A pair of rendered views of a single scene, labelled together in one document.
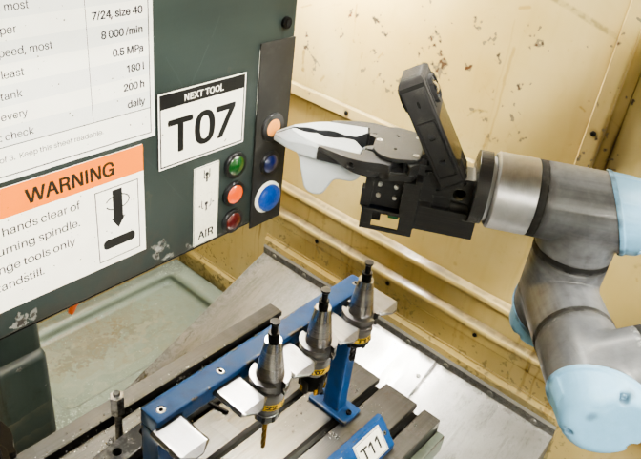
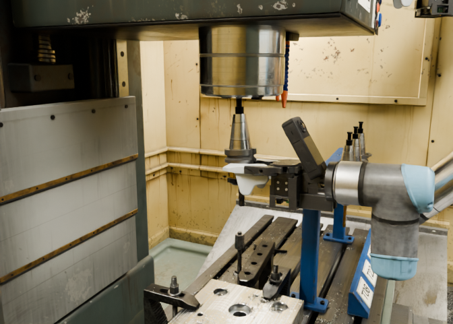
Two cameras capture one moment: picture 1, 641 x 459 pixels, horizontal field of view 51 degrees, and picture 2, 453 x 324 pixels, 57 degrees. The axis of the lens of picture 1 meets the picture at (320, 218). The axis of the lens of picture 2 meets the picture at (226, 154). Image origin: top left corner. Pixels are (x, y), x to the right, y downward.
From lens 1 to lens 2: 0.81 m
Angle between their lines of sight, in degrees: 23
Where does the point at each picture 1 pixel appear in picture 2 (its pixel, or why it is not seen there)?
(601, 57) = (420, 23)
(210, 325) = (224, 246)
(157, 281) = (163, 250)
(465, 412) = not seen: hidden behind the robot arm
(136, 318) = (162, 269)
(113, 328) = not seen: hidden behind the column
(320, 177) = not seen: outside the picture
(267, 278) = (245, 215)
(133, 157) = not seen: outside the picture
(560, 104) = (405, 51)
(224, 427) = (290, 256)
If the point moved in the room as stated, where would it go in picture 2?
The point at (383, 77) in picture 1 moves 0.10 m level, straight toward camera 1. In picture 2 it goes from (304, 71) to (313, 71)
